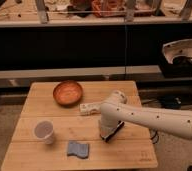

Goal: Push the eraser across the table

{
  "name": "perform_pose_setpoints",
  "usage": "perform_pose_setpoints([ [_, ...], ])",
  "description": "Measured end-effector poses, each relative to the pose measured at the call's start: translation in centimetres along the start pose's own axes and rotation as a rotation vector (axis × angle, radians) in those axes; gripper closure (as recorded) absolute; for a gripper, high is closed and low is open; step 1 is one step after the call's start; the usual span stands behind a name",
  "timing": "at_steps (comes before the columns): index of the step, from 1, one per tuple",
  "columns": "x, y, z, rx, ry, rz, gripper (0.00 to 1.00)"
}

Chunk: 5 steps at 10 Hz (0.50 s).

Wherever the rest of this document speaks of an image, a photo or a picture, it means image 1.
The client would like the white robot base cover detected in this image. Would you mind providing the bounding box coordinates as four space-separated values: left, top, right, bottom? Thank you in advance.
162 39 192 64

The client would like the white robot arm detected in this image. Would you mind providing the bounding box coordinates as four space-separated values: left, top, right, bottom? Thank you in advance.
99 90 192 140

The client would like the white tube bottle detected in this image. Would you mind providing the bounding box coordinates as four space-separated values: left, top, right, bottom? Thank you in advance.
79 102 101 116

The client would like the orange wooden bowl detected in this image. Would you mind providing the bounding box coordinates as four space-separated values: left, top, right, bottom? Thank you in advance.
53 80 83 106

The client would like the blue sponge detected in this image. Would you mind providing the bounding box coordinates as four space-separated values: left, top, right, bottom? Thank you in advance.
67 141 89 159

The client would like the orange crate in background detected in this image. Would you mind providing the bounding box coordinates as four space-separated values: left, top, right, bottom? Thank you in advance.
91 0 125 17

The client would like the black cable by table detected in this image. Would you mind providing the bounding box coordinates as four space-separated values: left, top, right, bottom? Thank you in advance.
150 129 160 145

